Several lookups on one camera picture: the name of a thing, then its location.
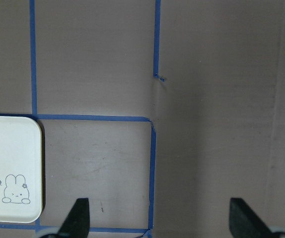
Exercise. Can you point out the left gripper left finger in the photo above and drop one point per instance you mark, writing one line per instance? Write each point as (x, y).
(76, 223)

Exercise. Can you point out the cream plastic tray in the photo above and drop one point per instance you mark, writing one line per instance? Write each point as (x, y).
(21, 186)

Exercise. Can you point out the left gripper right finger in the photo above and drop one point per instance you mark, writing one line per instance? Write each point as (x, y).
(245, 223)

